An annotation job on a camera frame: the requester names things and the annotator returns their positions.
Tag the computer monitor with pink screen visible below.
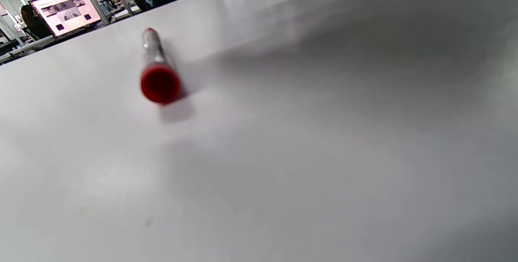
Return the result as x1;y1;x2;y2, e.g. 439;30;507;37
29;0;102;38

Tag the red marker cap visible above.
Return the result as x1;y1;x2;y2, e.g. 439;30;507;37
140;63;182;105

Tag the white marker with red tip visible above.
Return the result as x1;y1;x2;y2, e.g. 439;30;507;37
142;27;168;69

